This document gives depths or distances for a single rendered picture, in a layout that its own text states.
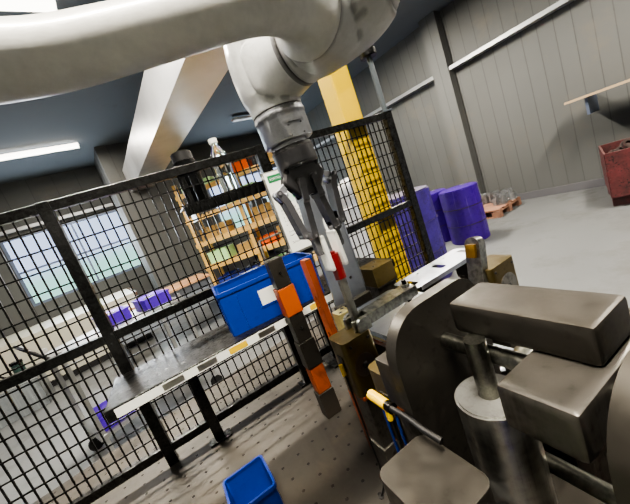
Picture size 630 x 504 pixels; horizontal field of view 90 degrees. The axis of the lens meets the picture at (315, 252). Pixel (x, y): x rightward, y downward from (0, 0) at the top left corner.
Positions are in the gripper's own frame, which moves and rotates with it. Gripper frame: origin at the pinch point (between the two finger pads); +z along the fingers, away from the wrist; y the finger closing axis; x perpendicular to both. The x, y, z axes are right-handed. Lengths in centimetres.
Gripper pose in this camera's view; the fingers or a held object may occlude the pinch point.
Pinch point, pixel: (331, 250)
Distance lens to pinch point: 59.3
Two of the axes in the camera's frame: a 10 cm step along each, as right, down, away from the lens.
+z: 3.6, 9.1, 1.8
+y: 8.2, -4.1, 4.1
